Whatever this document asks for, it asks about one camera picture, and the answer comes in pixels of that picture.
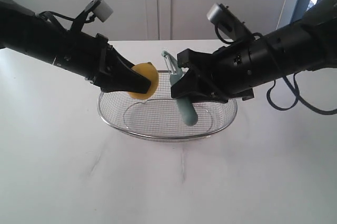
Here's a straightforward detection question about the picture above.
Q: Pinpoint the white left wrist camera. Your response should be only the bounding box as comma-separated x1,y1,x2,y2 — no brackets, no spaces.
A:
70,0,113,33

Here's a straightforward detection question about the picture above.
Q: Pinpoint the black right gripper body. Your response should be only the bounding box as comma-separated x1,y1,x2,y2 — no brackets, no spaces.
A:
200,38,266,102

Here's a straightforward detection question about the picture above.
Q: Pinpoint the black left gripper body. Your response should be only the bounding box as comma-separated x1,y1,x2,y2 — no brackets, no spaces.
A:
86,33,118,93

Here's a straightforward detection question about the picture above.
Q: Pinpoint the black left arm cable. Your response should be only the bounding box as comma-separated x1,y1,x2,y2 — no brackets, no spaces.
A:
36,11,80,33

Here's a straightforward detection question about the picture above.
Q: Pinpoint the oval steel wire mesh basket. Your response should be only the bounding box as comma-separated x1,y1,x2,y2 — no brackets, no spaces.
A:
97,70,237,142

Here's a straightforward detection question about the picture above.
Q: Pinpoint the teal handled peeler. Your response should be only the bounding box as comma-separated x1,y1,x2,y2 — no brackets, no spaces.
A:
161,50,198,126

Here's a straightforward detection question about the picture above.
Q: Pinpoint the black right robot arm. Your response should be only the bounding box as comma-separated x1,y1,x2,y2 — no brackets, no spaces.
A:
171,0,336,103

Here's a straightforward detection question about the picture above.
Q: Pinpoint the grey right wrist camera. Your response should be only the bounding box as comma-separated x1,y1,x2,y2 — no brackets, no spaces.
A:
206,3,254,45

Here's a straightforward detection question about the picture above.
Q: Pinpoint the yellow lemon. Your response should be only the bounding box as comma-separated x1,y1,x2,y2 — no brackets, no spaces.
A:
128,62,159,100

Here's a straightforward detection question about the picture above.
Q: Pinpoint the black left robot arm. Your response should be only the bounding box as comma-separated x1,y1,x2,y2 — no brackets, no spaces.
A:
1,0,153,94

